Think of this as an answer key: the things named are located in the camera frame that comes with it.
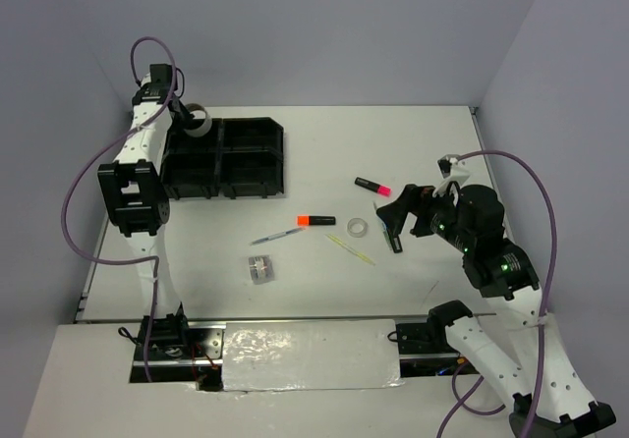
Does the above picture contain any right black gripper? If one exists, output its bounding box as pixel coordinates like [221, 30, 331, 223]
[374, 180, 472, 248]

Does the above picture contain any large clear tape roll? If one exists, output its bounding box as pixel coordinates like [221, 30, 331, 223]
[184, 103, 212, 138]

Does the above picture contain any small clear tape roll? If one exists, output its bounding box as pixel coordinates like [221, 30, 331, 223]
[346, 218, 369, 238]

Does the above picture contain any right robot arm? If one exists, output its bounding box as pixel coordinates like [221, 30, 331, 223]
[376, 184, 616, 437]

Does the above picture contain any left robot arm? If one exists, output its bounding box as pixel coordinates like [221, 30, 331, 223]
[97, 64, 193, 361]

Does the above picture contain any blue highlighter marker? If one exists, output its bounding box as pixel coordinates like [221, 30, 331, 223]
[381, 222, 403, 254]

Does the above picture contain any pink highlighter marker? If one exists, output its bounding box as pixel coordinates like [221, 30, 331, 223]
[354, 177, 391, 197]

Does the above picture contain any yellow thin pen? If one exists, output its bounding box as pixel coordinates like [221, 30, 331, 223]
[325, 234, 375, 266]

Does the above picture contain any black four-compartment organizer tray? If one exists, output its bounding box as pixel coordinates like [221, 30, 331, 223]
[160, 117, 285, 200]

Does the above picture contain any orange highlighter marker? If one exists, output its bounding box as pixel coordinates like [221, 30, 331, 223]
[297, 215, 336, 227]

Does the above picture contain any blue ballpoint pen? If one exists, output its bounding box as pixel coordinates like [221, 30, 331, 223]
[250, 227, 305, 246]

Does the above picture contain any silver foil covered panel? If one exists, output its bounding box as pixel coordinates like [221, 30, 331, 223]
[222, 319, 403, 392]

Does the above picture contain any metal mounting rail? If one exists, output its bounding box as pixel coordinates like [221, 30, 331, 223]
[186, 312, 492, 326]

